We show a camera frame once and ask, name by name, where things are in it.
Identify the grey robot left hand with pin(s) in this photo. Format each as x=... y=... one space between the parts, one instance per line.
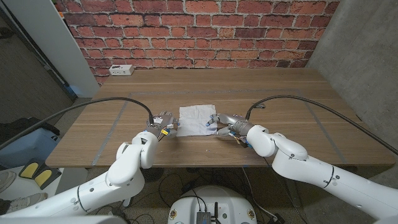
x=163 y=121

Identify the silver toy car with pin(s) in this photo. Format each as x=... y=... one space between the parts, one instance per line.
x=259 y=106

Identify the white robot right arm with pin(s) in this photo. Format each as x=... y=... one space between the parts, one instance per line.
x=311 y=171

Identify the grey table leg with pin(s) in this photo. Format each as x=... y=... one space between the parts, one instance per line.
x=293 y=197
x=126 y=203

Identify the yellow black foot pedal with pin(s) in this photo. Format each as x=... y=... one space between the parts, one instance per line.
x=28 y=169
x=43 y=176

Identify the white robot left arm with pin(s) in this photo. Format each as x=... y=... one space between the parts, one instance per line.
x=121 y=174

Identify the red brick print backdrop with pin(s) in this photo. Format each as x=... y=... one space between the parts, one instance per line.
x=199 y=34

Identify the black round floor fan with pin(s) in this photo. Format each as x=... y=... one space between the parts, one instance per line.
x=154 y=175

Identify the white wall panel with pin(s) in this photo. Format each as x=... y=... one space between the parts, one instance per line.
x=53 y=40

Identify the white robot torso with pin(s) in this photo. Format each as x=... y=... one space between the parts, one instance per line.
x=214 y=199

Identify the black bag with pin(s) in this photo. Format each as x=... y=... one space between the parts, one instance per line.
x=18 y=128

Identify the white tissue sheet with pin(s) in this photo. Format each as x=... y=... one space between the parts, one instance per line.
x=196 y=119

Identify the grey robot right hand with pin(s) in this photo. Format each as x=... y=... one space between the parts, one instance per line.
x=233 y=123

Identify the white power strip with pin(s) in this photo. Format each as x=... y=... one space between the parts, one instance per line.
x=121 y=70

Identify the blue plastic container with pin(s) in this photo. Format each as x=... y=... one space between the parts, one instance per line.
x=28 y=151

